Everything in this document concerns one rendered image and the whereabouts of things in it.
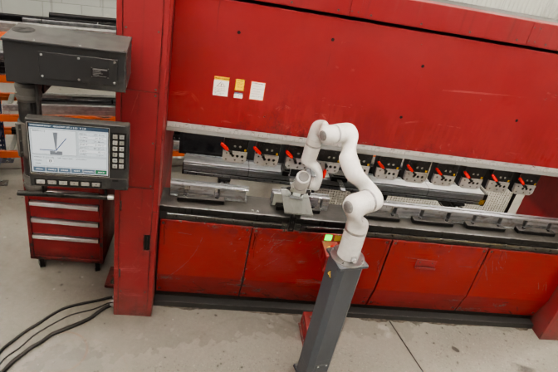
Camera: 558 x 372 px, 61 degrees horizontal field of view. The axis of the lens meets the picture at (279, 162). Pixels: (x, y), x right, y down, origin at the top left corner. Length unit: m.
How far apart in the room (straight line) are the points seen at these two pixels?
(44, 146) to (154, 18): 0.80
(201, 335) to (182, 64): 1.81
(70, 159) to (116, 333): 1.43
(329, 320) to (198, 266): 0.99
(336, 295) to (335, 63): 1.30
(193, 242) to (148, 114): 0.98
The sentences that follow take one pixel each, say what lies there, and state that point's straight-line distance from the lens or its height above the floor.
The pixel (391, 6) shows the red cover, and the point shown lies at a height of 2.25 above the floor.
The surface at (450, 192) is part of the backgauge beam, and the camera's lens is 3.78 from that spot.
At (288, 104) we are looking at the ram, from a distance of 2.80.
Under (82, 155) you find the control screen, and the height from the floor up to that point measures 1.43.
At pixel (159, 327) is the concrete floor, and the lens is 3.47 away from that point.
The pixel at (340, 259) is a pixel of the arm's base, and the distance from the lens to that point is 2.62.
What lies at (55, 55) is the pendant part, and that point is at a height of 1.90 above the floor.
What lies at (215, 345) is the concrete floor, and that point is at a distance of 3.39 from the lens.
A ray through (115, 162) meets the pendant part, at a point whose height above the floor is 1.40.
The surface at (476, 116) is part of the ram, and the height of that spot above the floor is 1.69.
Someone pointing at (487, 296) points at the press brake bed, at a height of 0.32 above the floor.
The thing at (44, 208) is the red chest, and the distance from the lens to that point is 3.56.
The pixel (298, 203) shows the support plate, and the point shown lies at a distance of 2.99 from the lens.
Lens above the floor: 2.61
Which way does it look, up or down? 28 degrees down
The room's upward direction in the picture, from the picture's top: 11 degrees clockwise
